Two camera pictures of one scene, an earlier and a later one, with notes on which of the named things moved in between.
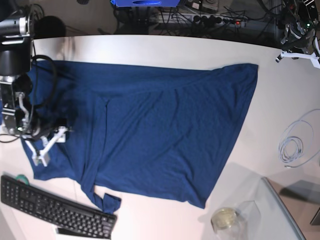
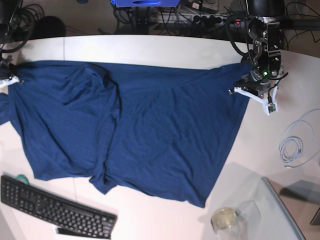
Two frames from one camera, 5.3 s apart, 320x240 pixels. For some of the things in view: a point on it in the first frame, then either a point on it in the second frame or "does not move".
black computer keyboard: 55,210 does not move
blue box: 160,3 does not move
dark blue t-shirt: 162,131 does not move
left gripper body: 53,129 -> 7,69
